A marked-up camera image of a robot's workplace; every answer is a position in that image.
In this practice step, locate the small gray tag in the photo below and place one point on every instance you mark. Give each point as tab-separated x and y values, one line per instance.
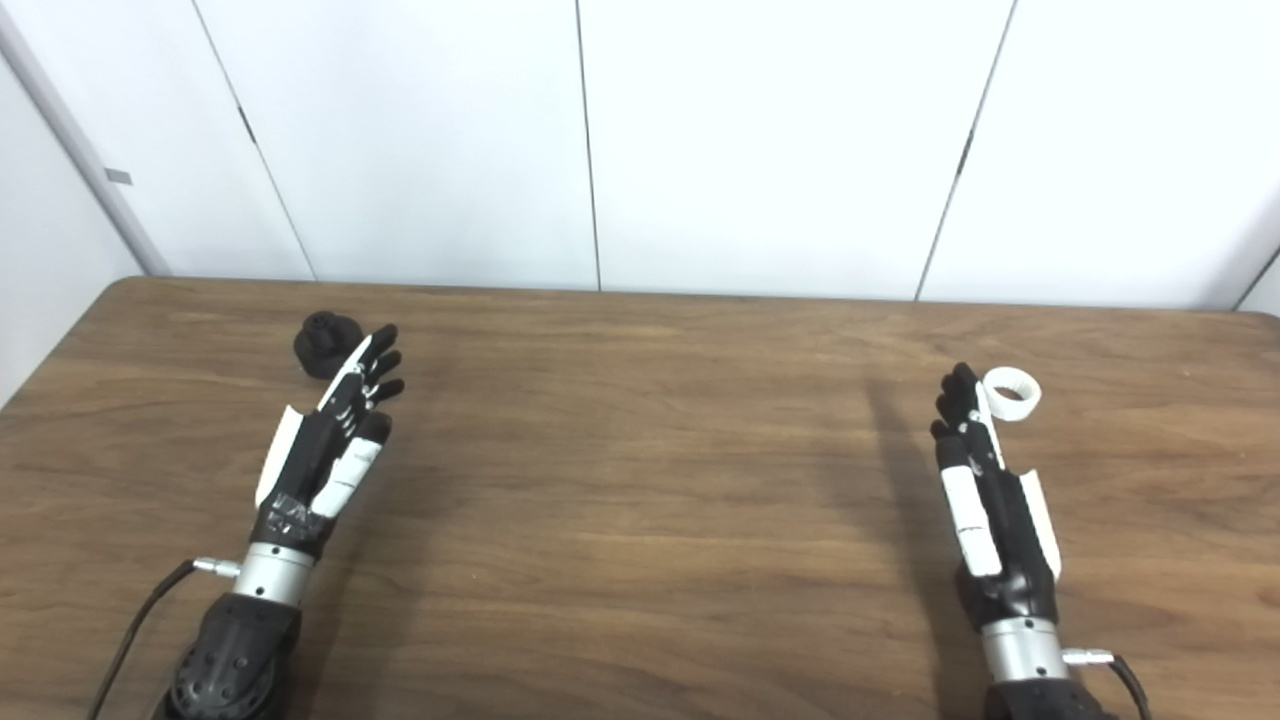
118	176

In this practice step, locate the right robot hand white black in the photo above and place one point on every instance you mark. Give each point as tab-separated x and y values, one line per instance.
1010	540

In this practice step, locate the round black plastic part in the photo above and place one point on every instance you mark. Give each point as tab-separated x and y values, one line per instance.
320	345

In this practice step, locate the gray wall corner post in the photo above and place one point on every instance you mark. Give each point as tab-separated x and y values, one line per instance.
60	100

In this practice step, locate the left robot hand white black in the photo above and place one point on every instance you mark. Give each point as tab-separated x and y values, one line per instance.
305	470

